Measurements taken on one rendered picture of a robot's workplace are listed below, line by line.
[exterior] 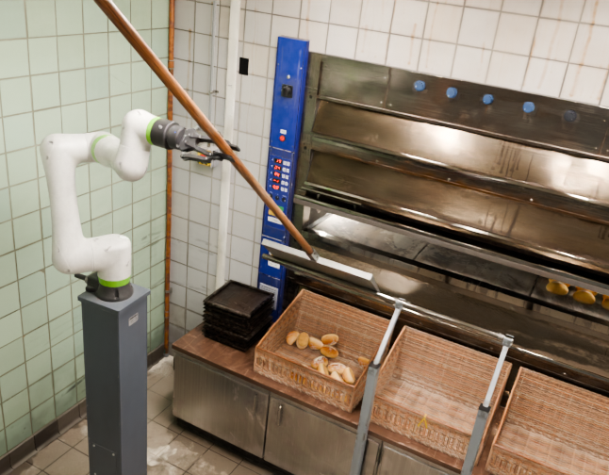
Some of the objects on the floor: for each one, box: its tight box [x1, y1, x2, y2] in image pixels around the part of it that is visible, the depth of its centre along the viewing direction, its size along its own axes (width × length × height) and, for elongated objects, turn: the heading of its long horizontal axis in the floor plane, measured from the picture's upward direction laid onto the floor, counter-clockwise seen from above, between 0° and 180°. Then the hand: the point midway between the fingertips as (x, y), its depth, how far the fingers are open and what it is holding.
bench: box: [172, 321, 609, 475], centre depth 321 cm, size 56×242×58 cm, turn 49°
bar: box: [262, 253, 514, 475], centre depth 298 cm, size 31×127×118 cm, turn 49°
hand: (226, 151), depth 193 cm, fingers closed on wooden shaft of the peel, 3 cm apart
